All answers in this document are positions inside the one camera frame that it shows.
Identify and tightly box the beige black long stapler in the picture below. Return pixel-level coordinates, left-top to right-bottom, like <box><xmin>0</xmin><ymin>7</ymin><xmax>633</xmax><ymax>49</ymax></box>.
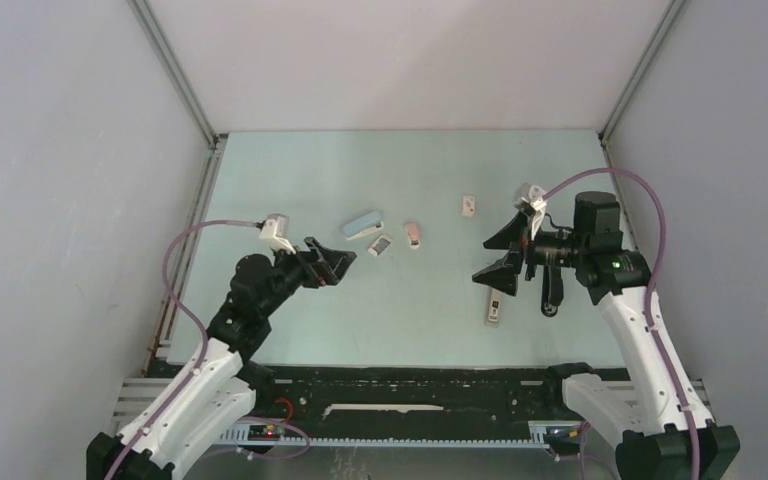
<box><xmin>484</xmin><ymin>288</ymin><xmax>503</xmax><ymax>327</ymax></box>

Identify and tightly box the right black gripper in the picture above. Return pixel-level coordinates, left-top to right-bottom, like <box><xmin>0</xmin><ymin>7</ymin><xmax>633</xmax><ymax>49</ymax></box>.
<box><xmin>472</xmin><ymin>209</ymin><xmax>586</xmax><ymax>296</ymax></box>

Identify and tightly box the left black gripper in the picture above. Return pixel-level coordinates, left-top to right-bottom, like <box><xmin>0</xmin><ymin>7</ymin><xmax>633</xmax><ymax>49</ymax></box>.
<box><xmin>259</xmin><ymin>236</ymin><xmax>355</xmax><ymax>317</ymax></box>

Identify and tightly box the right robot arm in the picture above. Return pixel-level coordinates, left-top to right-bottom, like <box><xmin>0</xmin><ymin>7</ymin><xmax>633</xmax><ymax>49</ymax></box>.
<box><xmin>472</xmin><ymin>184</ymin><xmax>740</xmax><ymax>479</ymax></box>

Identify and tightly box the open staple box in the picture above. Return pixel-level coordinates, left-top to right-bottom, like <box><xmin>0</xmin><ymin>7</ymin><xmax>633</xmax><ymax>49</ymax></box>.
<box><xmin>367</xmin><ymin>234</ymin><xmax>393</xmax><ymax>257</ymax></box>

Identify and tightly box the pink stapler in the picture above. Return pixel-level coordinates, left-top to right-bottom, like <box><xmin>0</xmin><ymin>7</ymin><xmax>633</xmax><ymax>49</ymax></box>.
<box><xmin>405</xmin><ymin>222</ymin><xmax>421</xmax><ymax>249</ymax></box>

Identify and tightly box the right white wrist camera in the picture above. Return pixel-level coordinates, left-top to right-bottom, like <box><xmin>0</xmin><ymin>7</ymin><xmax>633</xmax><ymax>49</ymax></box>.
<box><xmin>513</xmin><ymin>183</ymin><xmax>547</xmax><ymax>240</ymax></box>

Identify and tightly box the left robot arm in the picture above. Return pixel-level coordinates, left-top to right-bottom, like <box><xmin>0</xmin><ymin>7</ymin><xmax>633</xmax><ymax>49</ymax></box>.
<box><xmin>85</xmin><ymin>237</ymin><xmax>357</xmax><ymax>479</ymax></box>

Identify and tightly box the closed white staple box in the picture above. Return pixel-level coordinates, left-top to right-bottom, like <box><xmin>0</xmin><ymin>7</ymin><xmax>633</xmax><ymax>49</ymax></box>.
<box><xmin>462</xmin><ymin>195</ymin><xmax>476</xmax><ymax>217</ymax></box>

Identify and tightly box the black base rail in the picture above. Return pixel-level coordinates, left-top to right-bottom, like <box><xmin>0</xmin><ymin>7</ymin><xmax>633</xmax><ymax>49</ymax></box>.
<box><xmin>145</xmin><ymin>360</ymin><xmax>630</xmax><ymax>442</ymax></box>

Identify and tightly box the light blue stapler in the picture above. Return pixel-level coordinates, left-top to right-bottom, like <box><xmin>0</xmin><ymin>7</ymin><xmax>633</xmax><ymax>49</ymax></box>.
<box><xmin>341</xmin><ymin>211</ymin><xmax>383</xmax><ymax>241</ymax></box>

